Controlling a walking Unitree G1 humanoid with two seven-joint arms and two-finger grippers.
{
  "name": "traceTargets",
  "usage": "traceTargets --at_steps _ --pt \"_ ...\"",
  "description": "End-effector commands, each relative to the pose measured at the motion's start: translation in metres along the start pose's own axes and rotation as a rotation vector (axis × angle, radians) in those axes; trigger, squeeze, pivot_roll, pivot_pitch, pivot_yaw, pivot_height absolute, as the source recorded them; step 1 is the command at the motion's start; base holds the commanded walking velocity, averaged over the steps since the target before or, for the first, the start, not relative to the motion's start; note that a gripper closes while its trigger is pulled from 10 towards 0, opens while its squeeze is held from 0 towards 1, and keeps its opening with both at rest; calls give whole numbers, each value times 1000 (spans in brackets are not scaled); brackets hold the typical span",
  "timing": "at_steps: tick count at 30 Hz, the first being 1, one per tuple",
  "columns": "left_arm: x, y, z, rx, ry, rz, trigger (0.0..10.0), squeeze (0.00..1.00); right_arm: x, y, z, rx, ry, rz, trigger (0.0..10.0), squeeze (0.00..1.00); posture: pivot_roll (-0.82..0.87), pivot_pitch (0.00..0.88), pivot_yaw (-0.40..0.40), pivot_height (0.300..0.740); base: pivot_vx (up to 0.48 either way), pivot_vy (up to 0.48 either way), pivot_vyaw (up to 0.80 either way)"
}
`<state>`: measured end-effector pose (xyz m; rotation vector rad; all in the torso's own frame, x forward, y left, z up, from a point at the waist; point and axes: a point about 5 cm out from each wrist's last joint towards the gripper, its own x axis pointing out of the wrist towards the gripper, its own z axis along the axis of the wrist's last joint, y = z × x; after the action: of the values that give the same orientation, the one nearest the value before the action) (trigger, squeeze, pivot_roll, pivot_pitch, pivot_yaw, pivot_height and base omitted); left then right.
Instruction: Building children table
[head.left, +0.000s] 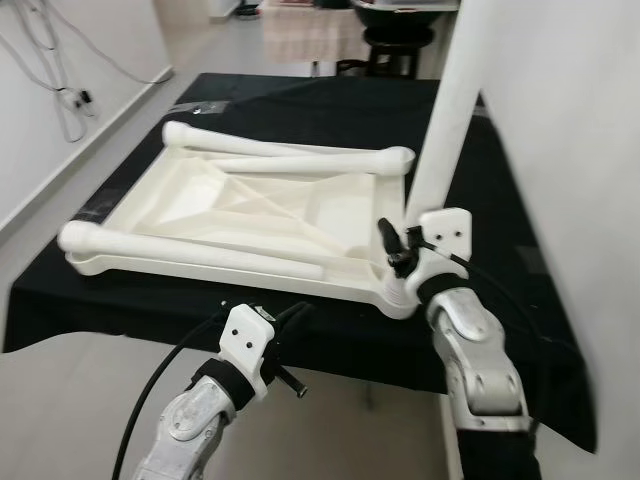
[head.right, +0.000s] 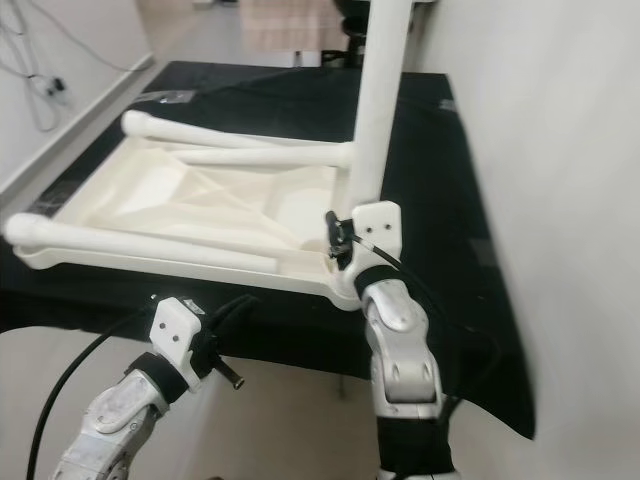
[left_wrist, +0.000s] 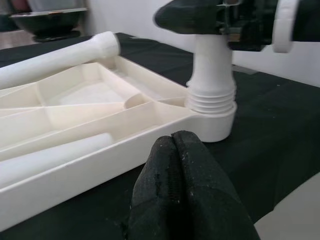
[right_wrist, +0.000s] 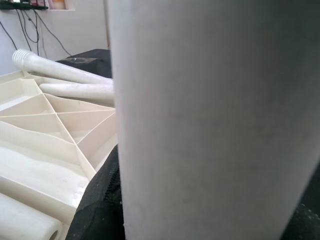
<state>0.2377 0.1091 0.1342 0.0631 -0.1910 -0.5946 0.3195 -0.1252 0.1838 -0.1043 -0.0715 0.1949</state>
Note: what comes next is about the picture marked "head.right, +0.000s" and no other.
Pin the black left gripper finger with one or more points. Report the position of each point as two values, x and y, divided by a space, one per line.
225 315

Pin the white plastic table top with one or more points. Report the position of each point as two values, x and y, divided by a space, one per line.
210 195

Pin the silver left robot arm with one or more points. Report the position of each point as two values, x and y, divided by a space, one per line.
110 425

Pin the black tablecloth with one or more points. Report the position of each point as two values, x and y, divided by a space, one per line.
120 310

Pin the grey tape piece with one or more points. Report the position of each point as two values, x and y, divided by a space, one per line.
445 105

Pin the black stool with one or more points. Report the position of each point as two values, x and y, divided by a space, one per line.
355 35

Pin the beige striped table cloth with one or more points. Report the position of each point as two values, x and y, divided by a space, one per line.
290 25

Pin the black power adapter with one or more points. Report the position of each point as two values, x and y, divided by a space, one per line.
50 85

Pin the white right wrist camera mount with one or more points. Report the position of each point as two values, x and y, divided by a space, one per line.
380 225

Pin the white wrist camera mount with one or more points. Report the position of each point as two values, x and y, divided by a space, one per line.
380 225
172 325

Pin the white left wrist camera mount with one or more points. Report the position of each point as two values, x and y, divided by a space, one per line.
172 325

